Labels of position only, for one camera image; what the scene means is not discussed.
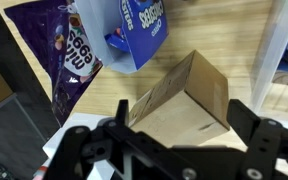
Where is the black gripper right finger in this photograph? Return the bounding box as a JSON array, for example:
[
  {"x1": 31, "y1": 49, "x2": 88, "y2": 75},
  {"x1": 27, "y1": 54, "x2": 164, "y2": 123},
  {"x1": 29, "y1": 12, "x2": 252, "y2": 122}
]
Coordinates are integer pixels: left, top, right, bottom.
[{"x1": 226, "y1": 99, "x2": 288, "y2": 180}]

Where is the brown cardboard shipping box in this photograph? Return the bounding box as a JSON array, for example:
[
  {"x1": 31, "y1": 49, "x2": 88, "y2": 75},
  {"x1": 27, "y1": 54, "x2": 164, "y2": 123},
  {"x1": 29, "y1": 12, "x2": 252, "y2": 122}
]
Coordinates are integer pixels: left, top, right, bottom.
[{"x1": 127, "y1": 49, "x2": 231, "y2": 148}]

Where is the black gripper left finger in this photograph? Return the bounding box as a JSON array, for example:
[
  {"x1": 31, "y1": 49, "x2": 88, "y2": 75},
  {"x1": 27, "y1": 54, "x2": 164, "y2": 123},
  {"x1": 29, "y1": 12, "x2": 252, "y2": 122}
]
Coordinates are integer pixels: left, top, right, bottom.
[{"x1": 43, "y1": 99, "x2": 198, "y2": 180}]

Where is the blue Oreo cookie box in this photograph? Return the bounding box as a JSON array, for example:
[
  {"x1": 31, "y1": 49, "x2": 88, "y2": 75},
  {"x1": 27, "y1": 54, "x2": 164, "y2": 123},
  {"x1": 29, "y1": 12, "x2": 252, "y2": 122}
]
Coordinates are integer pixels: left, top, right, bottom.
[{"x1": 73, "y1": 0, "x2": 169, "y2": 75}]

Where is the purple mini eggs bag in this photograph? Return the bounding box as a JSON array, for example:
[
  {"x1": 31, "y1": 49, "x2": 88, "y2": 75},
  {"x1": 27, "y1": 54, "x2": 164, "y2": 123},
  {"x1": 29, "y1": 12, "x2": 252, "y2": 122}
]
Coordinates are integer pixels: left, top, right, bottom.
[{"x1": 3, "y1": 0, "x2": 104, "y2": 128}]

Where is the white cube box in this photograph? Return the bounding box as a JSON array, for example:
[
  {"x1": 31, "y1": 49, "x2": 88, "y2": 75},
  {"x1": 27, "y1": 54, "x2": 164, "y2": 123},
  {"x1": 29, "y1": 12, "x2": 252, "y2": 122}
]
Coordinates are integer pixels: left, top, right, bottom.
[{"x1": 42, "y1": 112, "x2": 132, "y2": 180}]

